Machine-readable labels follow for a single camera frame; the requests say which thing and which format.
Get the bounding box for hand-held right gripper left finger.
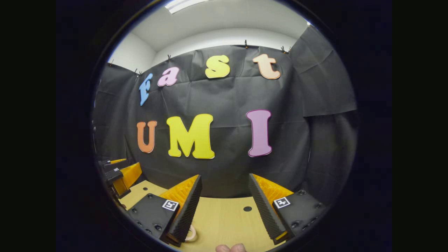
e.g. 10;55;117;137
126;174;203;247

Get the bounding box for ceiling light panel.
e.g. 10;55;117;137
164;0;210;14

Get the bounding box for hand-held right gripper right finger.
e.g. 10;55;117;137
248;173;329;245

